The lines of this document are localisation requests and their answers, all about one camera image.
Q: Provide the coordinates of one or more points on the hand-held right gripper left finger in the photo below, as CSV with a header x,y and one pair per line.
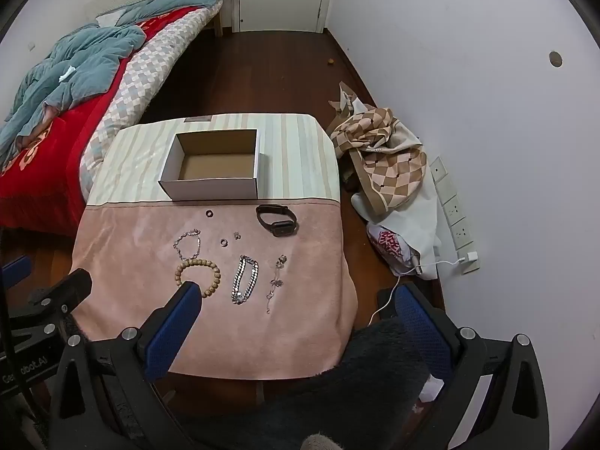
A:
x,y
173,330

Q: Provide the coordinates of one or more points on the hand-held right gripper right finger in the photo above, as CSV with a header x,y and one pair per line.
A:
x,y
422,333

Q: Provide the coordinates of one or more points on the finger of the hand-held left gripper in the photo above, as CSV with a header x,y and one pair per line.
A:
x,y
14,272
65,288

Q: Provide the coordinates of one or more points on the white cardboard box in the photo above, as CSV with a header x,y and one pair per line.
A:
x,y
215,188

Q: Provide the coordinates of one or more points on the black smart band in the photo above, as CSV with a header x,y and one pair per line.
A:
x,y
282,228

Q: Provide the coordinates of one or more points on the white paper scrap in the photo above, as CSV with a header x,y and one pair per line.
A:
x,y
430,389

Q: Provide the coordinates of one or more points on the white charger plug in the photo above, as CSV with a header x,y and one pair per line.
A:
x,y
470,257

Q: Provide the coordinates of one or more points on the white bag with red print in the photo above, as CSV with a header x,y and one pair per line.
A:
x,y
389,243

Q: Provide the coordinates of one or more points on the white cloth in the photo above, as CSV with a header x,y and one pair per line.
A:
x,y
417,225

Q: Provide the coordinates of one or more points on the pink and striped tablecloth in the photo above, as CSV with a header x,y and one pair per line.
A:
x,y
281,337

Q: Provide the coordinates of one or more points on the bed with red blanket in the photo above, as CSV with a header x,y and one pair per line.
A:
x,y
51,159

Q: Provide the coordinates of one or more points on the beige checkered cloth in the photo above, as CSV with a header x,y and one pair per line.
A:
x,y
389,168

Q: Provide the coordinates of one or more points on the white tissue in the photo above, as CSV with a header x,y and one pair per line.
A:
x,y
68,74

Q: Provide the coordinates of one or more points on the blue quilt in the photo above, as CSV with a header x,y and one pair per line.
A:
x,y
89,56

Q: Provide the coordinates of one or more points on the checkered mattress pad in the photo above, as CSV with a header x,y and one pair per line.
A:
x,y
150,65

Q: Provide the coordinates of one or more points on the white wall socket strip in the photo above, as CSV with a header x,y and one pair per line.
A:
x,y
457,225

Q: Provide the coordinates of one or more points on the wooden bed frame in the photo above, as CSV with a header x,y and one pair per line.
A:
x,y
218,26

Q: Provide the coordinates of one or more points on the round wall hole cover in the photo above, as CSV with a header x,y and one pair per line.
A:
x,y
555,58

